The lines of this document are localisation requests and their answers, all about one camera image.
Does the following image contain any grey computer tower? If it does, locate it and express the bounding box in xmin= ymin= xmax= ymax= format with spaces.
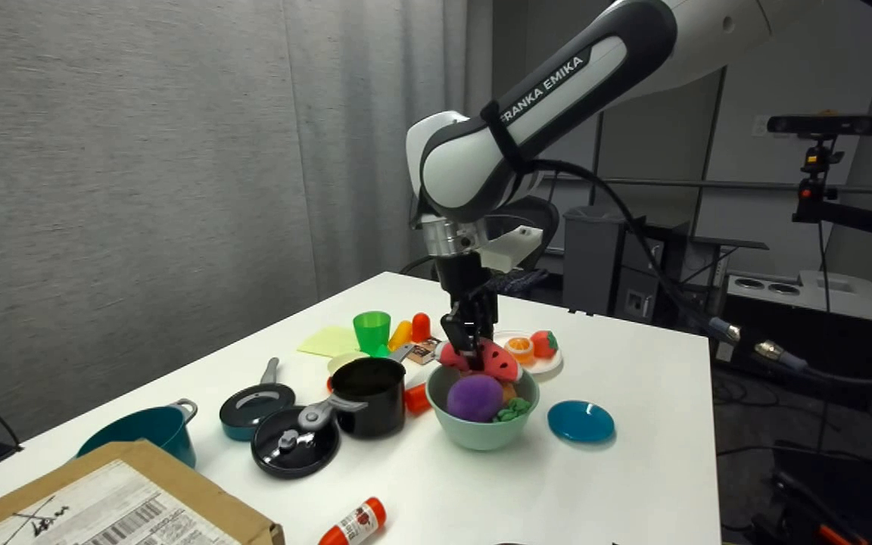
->
xmin=561 ymin=202 xmax=629 ymax=314

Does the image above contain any strawberry plush toy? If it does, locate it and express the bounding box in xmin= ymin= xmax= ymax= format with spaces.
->
xmin=525 ymin=328 xmax=562 ymax=362

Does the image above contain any grey backdrop curtain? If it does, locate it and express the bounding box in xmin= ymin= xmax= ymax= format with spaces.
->
xmin=0 ymin=0 xmax=494 ymax=448

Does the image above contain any small blue bowl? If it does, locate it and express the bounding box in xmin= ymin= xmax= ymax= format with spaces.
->
xmin=546 ymin=395 xmax=621 ymax=448

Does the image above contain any yellow toy bottle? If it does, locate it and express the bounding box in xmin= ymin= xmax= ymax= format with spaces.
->
xmin=386 ymin=318 xmax=413 ymax=354

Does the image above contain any green plush vegetable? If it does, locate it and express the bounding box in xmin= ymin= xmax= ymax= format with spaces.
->
xmin=494 ymin=389 xmax=534 ymax=424

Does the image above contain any cardboard box with label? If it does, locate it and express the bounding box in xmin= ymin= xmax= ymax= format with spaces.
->
xmin=0 ymin=438 xmax=286 ymax=545

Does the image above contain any orange carrot toy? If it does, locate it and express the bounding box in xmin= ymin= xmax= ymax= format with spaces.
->
xmin=401 ymin=380 xmax=436 ymax=421

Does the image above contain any green plastic cup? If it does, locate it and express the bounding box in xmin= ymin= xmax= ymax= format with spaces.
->
xmin=351 ymin=309 xmax=392 ymax=356

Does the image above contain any grey equipment box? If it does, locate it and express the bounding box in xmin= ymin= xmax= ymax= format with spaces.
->
xmin=719 ymin=266 xmax=872 ymax=350

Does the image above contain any translucent yellow-green plate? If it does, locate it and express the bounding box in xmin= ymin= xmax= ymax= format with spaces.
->
xmin=296 ymin=320 xmax=361 ymax=362

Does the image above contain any purple plum plush toy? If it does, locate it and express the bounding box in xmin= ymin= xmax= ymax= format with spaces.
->
xmin=444 ymin=373 xmax=507 ymax=424

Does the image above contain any black stereo camera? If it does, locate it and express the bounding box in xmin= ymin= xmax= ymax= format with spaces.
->
xmin=767 ymin=113 xmax=872 ymax=143

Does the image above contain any black toy pot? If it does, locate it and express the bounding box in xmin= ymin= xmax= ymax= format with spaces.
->
xmin=296 ymin=354 xmax=409 ymax=441

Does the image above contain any small black frying pan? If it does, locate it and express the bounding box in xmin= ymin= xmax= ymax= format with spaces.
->
xmin=219 ymin=354 xmax=298 ymax=445

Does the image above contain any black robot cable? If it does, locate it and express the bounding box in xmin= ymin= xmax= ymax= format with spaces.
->
xmin=494 ymin=153 xmax=872 ymax=395

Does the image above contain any orange slice plush toy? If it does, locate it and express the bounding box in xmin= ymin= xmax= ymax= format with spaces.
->
xmin=499 ymin=333 xmax=539 ymax=362

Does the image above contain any small printed toy box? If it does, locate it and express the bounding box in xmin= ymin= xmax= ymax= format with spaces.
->
xmin=399 ymin=335 xmax=444 ymax=370

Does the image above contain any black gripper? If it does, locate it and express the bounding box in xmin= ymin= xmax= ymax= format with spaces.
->
xmin=436 ymin=251 xmax=505 ymax=370

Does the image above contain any black computer case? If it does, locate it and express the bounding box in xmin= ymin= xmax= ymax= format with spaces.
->
xmin=616 ymin=225 xmax=725 ymax=328

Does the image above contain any teal toy pot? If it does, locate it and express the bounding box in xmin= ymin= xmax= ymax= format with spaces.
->
xmin=73 ymin=395 xmax=200 ymax=471

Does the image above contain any black equipment case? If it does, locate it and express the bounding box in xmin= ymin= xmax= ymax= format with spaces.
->
xmin=755 ymin=441 xmax=872 ymax=545

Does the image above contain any red and white glue stick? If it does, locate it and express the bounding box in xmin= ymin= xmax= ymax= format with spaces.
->
xmin=314 ymin=493 xmax=389 ymax=545

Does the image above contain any mint green bowl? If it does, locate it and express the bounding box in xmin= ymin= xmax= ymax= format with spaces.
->
xmin=424 ymin=360 xmax=541 ymax=454

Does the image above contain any black pot lid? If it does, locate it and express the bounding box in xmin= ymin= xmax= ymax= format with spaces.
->
xmin=249 ymin=416 xmax=342 ymax=481

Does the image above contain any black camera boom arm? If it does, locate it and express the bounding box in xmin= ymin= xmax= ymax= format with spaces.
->
xmin=791 ymin=138 xmax=872 ymax=249

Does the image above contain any watermelon slice plush toy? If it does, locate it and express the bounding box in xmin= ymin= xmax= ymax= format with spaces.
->
xmin=436 ymin=338 xmax=524 ymax=388

